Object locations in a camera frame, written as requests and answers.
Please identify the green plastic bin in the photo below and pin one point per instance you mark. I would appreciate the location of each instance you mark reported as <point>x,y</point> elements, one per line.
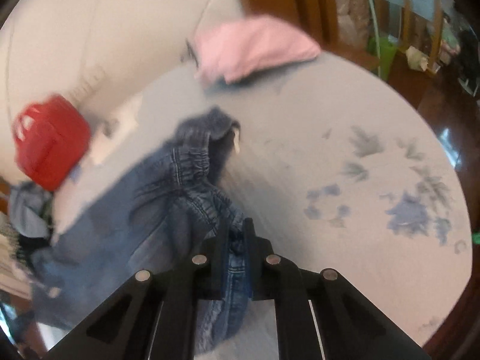
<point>388,49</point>

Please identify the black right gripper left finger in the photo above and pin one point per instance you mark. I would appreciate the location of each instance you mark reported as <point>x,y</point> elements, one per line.
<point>152,316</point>

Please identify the floral white bed sheet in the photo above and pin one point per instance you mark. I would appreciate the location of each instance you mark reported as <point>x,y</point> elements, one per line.
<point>334,167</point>

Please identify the red storage bag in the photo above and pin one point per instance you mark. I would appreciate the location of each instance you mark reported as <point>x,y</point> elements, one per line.
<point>50,138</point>

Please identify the grey-blue garment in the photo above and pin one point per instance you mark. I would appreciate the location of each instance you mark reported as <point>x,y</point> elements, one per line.
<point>29,210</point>

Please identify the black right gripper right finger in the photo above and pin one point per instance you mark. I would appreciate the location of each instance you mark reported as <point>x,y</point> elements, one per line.
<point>320,315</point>

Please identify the pink folded cloth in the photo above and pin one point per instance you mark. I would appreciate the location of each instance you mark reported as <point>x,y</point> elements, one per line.
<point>234,50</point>

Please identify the white paper with clip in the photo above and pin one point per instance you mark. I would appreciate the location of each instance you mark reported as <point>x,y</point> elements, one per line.
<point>111,133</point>

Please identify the dark patterned garment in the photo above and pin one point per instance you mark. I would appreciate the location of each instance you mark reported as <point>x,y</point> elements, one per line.
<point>22,247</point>

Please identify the blue denim jeans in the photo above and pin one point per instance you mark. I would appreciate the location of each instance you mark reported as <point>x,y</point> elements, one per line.
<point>152,218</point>

